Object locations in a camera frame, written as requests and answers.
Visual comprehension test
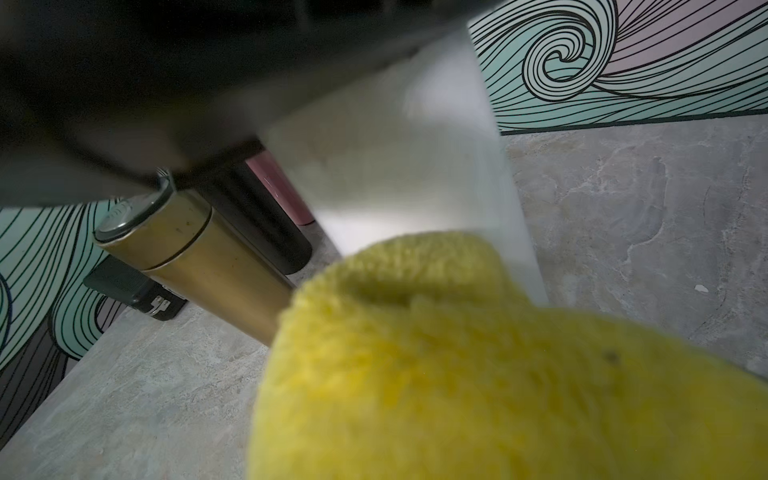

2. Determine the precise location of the pink thermos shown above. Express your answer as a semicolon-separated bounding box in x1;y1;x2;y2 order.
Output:
246;150;315;226

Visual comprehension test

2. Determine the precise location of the black thermos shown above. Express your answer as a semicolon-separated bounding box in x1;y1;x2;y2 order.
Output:
195;163;313;275

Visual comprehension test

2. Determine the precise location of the gold thermos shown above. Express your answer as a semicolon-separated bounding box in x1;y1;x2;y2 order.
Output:
94;175;293;346

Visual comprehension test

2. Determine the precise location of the white thermos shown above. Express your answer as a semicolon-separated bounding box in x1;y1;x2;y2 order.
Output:
261;28;548;305

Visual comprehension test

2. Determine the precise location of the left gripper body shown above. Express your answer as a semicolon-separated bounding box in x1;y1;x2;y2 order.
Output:
1;1;489;207

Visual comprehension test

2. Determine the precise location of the black hard case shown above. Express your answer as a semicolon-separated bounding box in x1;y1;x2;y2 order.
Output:
83;255;188;321

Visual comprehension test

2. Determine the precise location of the yellow grey cleaning cloth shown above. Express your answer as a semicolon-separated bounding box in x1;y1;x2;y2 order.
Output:
246;232;767;479

